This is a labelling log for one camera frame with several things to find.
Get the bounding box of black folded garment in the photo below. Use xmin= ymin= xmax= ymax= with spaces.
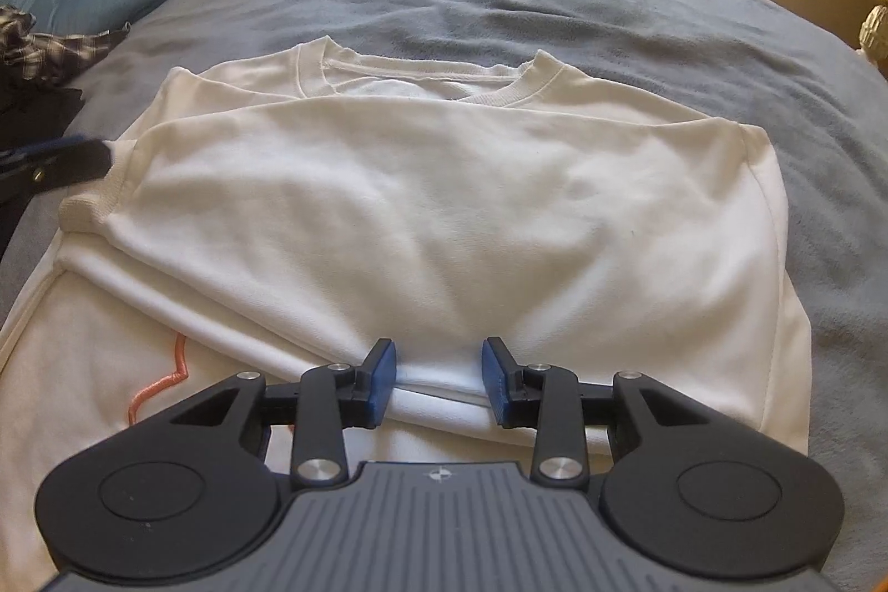
xmin=2 ymin=81 xmax=99 ymax=251

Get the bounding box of white footboard bedpost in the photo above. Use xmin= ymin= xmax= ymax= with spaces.
xmin=858 ymin=4 xmax=888 ymax=64

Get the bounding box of grey bed blanket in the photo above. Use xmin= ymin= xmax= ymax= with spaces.
xmin=0 ymin=0 xmax=888 ymax=592

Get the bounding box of plaid dark garment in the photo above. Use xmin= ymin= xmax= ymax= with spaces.
xmin=2 ymin=6 xmax=131 ymax=87

